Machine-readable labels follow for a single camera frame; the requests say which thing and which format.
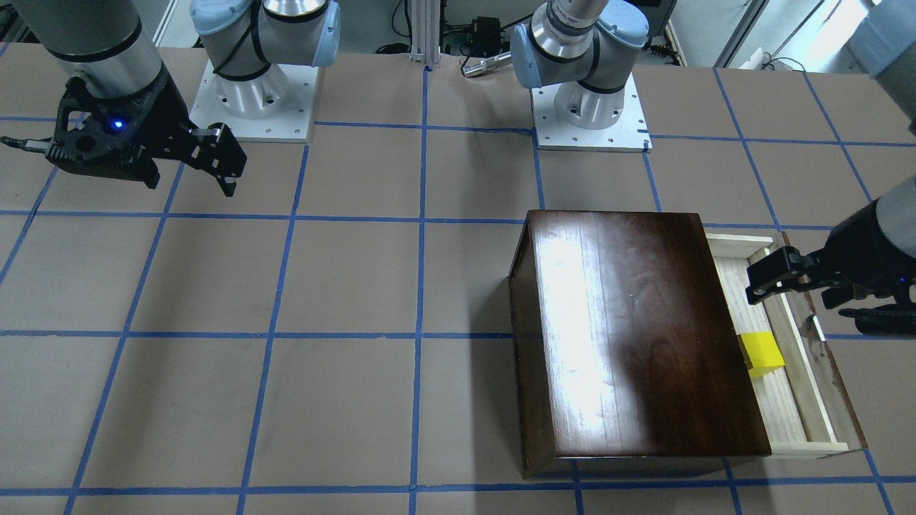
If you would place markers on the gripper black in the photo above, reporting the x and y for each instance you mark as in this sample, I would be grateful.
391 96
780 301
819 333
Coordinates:
167 113
861 237

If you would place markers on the yellow wooden block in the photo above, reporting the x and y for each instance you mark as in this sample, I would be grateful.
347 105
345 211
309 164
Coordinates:
761 353

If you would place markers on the wooden drawer with handle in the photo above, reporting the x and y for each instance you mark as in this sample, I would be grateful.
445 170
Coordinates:
804 404

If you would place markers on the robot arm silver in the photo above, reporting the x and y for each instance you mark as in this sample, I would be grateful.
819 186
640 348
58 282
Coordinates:
243 39
593 45

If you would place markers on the dark wooden drawer cabinet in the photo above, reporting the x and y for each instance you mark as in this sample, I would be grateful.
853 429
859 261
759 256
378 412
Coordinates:
626 354

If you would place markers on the silver cylindrical tool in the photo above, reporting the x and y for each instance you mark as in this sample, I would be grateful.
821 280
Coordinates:
486 65

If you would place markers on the black power adapter box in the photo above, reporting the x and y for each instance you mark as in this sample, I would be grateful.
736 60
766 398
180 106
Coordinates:
485 36

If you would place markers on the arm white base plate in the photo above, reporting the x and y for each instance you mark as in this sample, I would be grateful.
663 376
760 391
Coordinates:
569 117
276 107

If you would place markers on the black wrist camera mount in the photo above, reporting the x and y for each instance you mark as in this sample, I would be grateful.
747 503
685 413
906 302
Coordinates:
116 138

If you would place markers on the aluminium frame post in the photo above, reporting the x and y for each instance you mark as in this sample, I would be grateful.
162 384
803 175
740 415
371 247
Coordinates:
425 30

